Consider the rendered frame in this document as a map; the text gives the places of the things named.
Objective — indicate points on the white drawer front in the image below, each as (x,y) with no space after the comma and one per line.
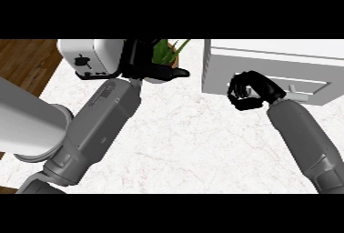
(305,68)

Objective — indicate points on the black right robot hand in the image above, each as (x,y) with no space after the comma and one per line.
(260,88)

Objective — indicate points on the green leafy plant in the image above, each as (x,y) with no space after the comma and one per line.
(162,53)

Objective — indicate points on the white drawer cabinet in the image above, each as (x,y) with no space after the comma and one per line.
(269,47)

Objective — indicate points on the brown plant pot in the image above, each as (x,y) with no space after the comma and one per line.
(175,62)

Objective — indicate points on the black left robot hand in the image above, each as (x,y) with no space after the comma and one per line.
(139,65)

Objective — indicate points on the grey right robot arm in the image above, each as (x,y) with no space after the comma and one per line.
(300,133)

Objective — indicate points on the large white cylinder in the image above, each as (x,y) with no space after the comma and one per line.
(24,121)

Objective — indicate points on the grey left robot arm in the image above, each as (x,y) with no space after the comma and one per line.
(101,121)

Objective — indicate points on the white toaster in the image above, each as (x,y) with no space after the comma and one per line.
(97,54)

